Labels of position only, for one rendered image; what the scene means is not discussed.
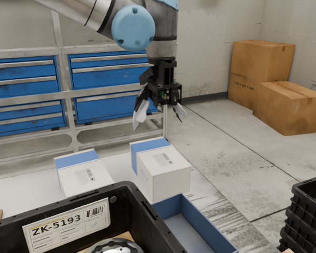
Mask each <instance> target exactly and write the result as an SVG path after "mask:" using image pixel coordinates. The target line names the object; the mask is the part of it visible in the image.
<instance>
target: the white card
mask: <svg viewBox="0 0 316 253"><path fill-rule="evenodd" d="M109 225H110V212H109V202H108V198H104V199H101V200H99V201H96V202H93V203H90V204H87V205H84V206H81V207H78V208H75V209H72V210H69V211H66V212H63V213H60V214H57V215H54V216H51V217H48V218H46V219H43V220H40V221H37V222H34V223H31V224H28V225H25V226H22V228H23V232H24V235H25V238H26V242H27V245H28V248H29V252H30V253H43V252H46V251H48V250H51V249H53V248H56V247H58V246H61V245H63V244H66V243H68V242H71V241H74V240H76V239H79V238H81V237H84V236H86V235H89V234H91V233H94V232H96V231H99V230H102V229H104V228H107V227H108V226H109Z"/></svg>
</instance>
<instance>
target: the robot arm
mask: <svg viewBox="0 0 316 253"><path fill-rule="evenodd" d="M33 1H35V2H37V3H39V4H41V5H43V6H45V7H47V8H49V9H51V10H53V11H55V12H57V13H59V14H61V15H63V16H65V17H67V18H69V19H71V20H73V21H75V22H78V23H80V24H82V25H84V26H86V27H88V28H90V29H92V30H94V31H96V32H98V33H100V34H102V35H104V36H106V37H108V38H110V39H112V40H114V41H115V42H116V44H117V45H118V46H120V47H121V48H123V49H125V50H127V51H131V52H138V51H141V50H143V49H145V48H146V55H147V56H148V57H147V62H148V63H149V64H153V65H154V66H151V67H149V68H148V69H147V70H146V71H145V72H144V73H143V74H142V75H141V76H139V77H138V78H139V82H140V85H144V86H143V88H142V90H141V91H140V92H139V94H138V95H137V97H136V101H135V106H134V113H133V121H132V125H133V130H134V131H135V130H136V129H137V127H138V125H139V122H141V123H143V122H144V121H145V119H146V111H147V110H148V108H149V104H150V102H149V101H148V97H149V98H150V99H151V100H152V101H153V105H154V106H155V107H156V108H157V107H158V106H161V105H167V104H169V105H170V106H171V107H173V111H174V112H175V113H176V116H177V118H178V119H179V120H180V121H181V122H183V119H184V115H187V113H186V112H185V110H184V109H183V108H182V85H181V84H180V83H178V82H176V81H174V67H177V61H176V57H175V56H176V52H177V45H178V44H177V24H178V11H179V9H178V0H33ZM178 90H180V99H179V92H178Z"/></svg>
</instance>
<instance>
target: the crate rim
mask: <svg viewBox="0 0 316 253"><path fill-rule="evenodd" d="M122 189H127V190H128V191H129V193H130V194H131V195H132V197H133V198H134V200H135V201H136V203H137V204H138V205H139V207H140V208H141V210H142V211H143V213H144V214H145V215H146V217H147V218H148V220H149V221H150V223H151V224H152V225H153V227H154V228H155V230H156V231H157V233H158V234H159V235H160V237H161V238H162V240H163V241H164V243H165V244H166V245H167V247H168V248H169V250H170V251H171V253H188V252H187V251H186V250H185V248H184V247H183V246H182V245H181V243H180V242H179V241H178V239H177V238H176V237H175V235H174V234H173V233H172V232H171V230H170V229H169V228H168V226H167V225H166V224H165V222H164V221H163V220H162V218H161V217H160V216H159V215H158V213H157V212H156V211H155V209H154V208H153V207H152V205H151V204H150V203H149V202H148V200H147V199H146V198H145V196H144V195H143V194H142V192H141V191H140V190H139V189H138V187H137V186H136V185H135V184H134V183H133V182H131V181H120V182H117V183H114V184H111V185H108V186H104V187H101V188H98V189H95V190H92V191H89V192H86V193H82V194H79V195H76V196H73V197H70V198H67V199H64V200H60V201H57V202H54V203H51V204H48V205H45V206H42V207H38V208H35V209H32V210H29V211H26V212H23V213H20V214H16V215H13V216H10V217H7V218H4V219H1V220H0V230H2V229H5V228H8V227H11V226H14V225H17V224H20V223H23V222H26V221H29V220H32V219H35V218H38V217H41V216H44V215H47V214H50V213H53V212H56V211H59V210H62V209H65V208H68V207H71V206H74V205H77V204H80V203H83V202H86V201H89V200H92V199H95V198H98V197H101V196H104V195H107V194H110V193H113V192H116V191H119V190H122Z"/></svg>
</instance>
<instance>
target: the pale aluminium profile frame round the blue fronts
mask: <svg viewBox="0 0 316 253"><path fill-rule="evenodd" d="M47 10H48V16H49V22H50V28H51V34H52V40H53V46H57V49H58V55H55V56H56V62H57V68H58V74H59V80H60V86H61V92H52V93H43V94H34V95H25V96H16V97H7V98H0V106H5V105H13V104H22V103H30V102H39V101H47V100H55V99H63V105H64V111H65V118H66V124H67V127H64V128H59V127H57V128H51V130H46V131H39V132H33V133H27V134H20V135H14V136H8V137H2V138H0V145H1V144H7V143H13V142H19V141H25V140H31V139H37V138H43V137H49V136H55V135H61V134H68V135H69V136H70V139H71V142H70V143H69V144H68V145H65V146H60V147H54V148H49V149H44V150H38V151H33V152H27V153H22V154H16V155H11V156H5V157H0V164H4V163H10V162H15V161H20V160H25V159H31V158H36V157H41V156H46V155H51V154H57V153H62V152H67V151H72V150H73V152H74V153H76V152H79V151H78V149H83V148H88V147H93V146H98V145H104V144H109V143H114V142H119V141H125V140H130V139H135V138H141V137H146V136H151V135H156V134H162V137H164V138H166V137H167V105H162V107H159V106H158V107H157V113H151V112H150V113H147V114H146V119H145V120H148V119H149V120H150V121H151V122H153V123H154V124H155V125H156V126H157V127H158V129H153V130H147V131H142V132H136V133H131V134H125V135H120V136H114V137H109V138H104V139H98V140H93V141H87V142H80V141H78V140H77V137H76V136H77V135H78V134H79V132H81V131H84V130H90V129H96V128H102V127H108V126H112V125H118V124H124V123H130V122H132V121H133V117H132V116H131V117H125V118H119V119H113V120H106V121H100V122H94V123H92V122H87V123H84V124H81V125H75V124H74V120H76V115H74V114H75V111H74V110H72V105H74V101H71V98H72V97H81V96H89V95H97V94H105V93H114V92H122V91H130V90H139V89H142V88H143V86H144V85H140V83H134V84H125V85H116V86H107V87H97V88H88V89H79V90H69V83H68V76H67V70H69V66H66V63H65V56H64V50H63V43H62V36H61V29H60V22H59V16H58V13H57V12H55V11H53V10H51V9H49V8H47ZM60 48H61V51H62V54H61V53H60ZM160 117H161V118H162V123H160V122H159V121H158V120H157V119H156V118H160Z"/></svg>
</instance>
